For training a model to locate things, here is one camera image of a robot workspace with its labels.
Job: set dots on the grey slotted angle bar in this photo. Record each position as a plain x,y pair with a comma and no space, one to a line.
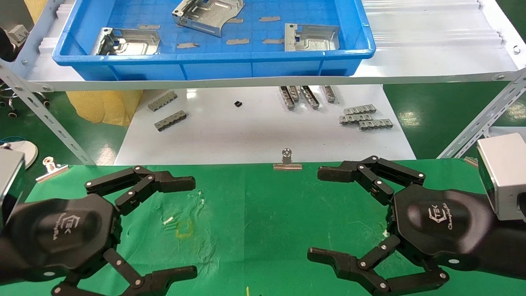
481,119
49,119
35,37

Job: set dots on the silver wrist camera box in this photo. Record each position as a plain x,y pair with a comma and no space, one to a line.
10,181
505,176

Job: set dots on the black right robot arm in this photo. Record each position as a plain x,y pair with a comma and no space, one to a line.
509,246

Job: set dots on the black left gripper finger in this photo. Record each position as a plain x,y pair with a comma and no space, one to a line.
176,183

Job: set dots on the blue plastic bin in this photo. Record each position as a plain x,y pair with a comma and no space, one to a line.
205,70

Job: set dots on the grey metal connector strip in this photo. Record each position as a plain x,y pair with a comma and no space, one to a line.
310,97
287,98
171,121
330,93
354,119
360,109
162,101
294,93
376,124

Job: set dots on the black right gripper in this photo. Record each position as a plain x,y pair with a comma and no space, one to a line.
439,226

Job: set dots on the white round disc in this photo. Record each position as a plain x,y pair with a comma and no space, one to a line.
28,152

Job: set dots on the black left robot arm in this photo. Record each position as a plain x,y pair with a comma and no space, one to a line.
3,259

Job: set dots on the small black plastic part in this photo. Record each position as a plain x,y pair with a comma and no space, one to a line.
238,104

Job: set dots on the stamped metal bracket plate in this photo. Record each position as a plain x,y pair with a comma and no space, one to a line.
139,45
213,18
316,41

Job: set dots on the grey tape strip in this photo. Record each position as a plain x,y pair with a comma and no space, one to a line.
236,20
148,27
238,41
272,41
188,45
269,19

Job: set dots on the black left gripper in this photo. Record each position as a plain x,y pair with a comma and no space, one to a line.
61,234

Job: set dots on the silver binder clip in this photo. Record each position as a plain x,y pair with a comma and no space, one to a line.
287,165
51,172

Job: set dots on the white shelf board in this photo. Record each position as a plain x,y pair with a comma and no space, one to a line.
411,65

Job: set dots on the small grey box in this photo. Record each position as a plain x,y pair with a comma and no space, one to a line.
18,33

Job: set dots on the yellow mesh bag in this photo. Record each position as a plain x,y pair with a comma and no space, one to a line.
102,107
36,8

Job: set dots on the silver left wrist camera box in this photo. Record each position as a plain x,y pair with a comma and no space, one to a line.
10,181

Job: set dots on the chrome chair base with casters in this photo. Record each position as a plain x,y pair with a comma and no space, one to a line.
13,113

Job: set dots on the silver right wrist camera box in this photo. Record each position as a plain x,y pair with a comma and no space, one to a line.
505,176

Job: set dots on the black rounded object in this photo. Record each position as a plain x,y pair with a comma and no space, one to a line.
6,45

